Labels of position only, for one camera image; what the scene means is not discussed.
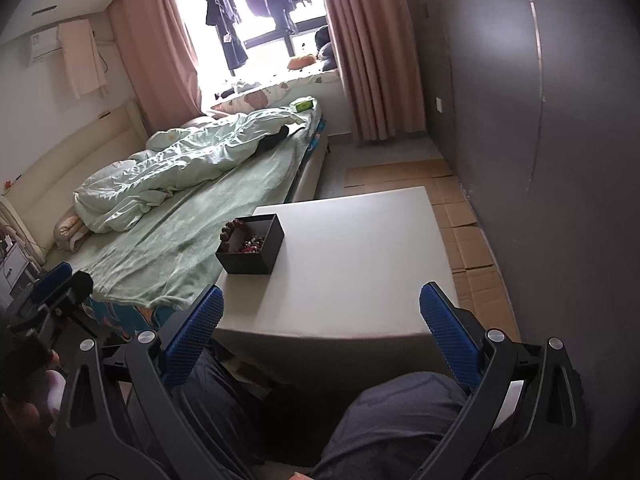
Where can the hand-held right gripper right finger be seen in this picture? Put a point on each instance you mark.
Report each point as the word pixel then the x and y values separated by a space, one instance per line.
pixel 450 335

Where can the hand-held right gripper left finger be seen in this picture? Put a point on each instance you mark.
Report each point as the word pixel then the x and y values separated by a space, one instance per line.
pixel 195 330

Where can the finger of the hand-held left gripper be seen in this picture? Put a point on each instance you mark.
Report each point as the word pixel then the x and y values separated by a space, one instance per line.
pixel 55 277
pixel 82 287

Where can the black jewelry box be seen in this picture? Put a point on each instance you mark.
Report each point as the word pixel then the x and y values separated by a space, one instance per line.
pixel 250 262

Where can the person's left hand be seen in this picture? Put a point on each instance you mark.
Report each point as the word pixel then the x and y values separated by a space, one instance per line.
pixel 35 410

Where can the white nightstand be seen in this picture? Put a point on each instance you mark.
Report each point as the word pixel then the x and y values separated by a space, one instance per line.
pixel 12 270

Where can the pink folded blanket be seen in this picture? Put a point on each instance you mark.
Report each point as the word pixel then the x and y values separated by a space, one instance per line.
pixel 70 232

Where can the blue printed mattress cover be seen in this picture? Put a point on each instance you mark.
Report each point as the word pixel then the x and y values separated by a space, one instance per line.
pixel 130 320

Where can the person's left leg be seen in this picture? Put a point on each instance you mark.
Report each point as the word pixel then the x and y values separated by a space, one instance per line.
pixel 215 390

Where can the person's leg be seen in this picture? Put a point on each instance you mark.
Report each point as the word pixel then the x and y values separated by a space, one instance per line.
pixel 390 420
pixel 215 390

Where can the bed with green sheet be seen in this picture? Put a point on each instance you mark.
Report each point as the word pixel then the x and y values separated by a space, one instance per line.
pixel 200 230

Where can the person's right leg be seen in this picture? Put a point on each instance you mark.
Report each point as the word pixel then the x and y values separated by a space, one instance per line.
pixel 390 420

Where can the cream bed headboard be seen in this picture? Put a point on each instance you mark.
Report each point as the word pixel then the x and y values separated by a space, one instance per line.
pixel 60 160

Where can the light green duvet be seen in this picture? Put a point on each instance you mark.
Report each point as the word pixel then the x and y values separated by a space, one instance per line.
pixel 190 160

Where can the black cloth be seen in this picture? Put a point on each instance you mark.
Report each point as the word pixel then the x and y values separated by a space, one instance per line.
pixel 272 139

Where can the dark grey wardrobe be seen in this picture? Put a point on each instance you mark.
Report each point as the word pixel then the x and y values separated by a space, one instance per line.
pixel 525 135

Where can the cream hanging cloth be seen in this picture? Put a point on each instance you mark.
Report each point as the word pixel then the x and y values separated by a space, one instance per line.
pixel 82 60

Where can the white air conditioner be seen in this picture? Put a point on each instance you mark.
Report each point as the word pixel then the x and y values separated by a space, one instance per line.
pixel 42 50

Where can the pink curtain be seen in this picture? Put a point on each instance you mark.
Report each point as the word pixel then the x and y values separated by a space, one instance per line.
pixel 150 60
pixel 370 60

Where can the floral printed quilt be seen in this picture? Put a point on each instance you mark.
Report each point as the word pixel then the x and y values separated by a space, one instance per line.
pixel 260 97

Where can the small green box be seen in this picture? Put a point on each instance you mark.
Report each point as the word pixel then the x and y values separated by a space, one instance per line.
pixel 304 105

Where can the orange cushion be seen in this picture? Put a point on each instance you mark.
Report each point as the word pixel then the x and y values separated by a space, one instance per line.
pixel 302 61

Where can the dark cushion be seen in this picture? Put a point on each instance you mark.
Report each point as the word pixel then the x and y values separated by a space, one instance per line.
pixel 325 45

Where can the cream bed frame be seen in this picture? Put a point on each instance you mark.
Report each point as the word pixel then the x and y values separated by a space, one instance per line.
pixel 315 170

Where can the white wall outlet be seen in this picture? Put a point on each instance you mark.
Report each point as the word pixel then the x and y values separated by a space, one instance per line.
pixel 439 105

